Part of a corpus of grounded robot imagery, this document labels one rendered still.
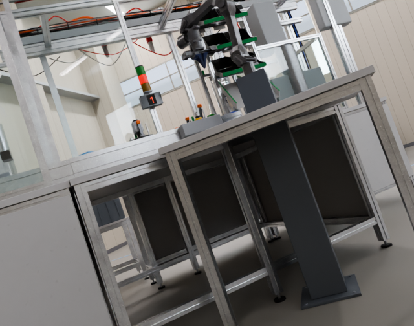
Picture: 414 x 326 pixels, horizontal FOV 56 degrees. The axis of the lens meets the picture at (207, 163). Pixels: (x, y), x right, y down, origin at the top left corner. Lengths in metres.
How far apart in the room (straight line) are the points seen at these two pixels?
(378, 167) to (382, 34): 6.71
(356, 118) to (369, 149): 0.27
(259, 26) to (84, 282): 2.45
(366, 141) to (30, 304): 2.63
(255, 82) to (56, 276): 1.19
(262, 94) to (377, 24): 8.21
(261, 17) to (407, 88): 6.65
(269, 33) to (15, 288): 2.61
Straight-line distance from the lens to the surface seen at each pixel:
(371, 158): 3.35
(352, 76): 1.56
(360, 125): 3.35
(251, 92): 1.80
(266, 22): 3.43
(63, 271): 1.75
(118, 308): 1.77
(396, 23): 9.96
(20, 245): 1.75
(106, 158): 1.83
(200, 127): 1.88
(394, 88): 9.66
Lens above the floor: 0.64
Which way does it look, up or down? 3 degrees up
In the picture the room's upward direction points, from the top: 19 degrees counter-clockwise
